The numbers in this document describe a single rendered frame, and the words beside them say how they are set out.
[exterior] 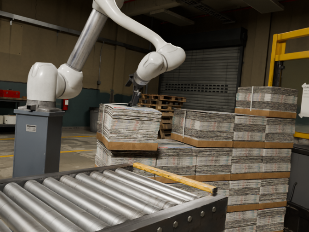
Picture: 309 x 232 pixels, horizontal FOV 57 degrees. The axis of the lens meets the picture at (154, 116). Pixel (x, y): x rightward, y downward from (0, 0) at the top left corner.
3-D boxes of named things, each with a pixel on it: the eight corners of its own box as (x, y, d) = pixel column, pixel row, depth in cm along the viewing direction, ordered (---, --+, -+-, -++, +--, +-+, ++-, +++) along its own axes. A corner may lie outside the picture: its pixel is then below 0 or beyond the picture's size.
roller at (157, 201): (84, 178, 117) (92, 184, 120) (170, 218, 84) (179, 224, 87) (91, 168, 119) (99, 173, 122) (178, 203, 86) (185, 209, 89)
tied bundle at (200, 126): (169, 138, 219) (172, 108, 218) (201, 139, 231) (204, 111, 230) (197, 147, 184) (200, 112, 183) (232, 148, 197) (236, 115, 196)
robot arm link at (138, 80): (137, 80, 146) (133, 85, 151) (153, 82, 150) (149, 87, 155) (135, 65, 149) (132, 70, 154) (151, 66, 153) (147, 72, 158)
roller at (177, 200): (98, 175, 121) (104, 182, 124) (184, 212, 89) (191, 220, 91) (105, 166, 123) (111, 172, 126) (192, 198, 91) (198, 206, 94)
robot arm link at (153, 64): (142, 84, 146) (161, 77, 153) (154, 69, 133) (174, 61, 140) (131, 67, 148) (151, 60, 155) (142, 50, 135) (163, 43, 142)
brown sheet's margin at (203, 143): (169, 137, 219) (170, 132, 218) (201, 138, 231) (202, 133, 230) (197, 147, 184) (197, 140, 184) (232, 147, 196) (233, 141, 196)
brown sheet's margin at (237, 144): (202, 138, 231) (202, 133, 230) (230, 139, 243) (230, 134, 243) (234, 147, 197) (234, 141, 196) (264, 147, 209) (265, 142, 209)
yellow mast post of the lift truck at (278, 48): (254, 211, 286) (272, 34, 277) (260, 210, 290) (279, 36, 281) (260, 214, 278) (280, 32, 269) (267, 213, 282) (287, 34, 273)
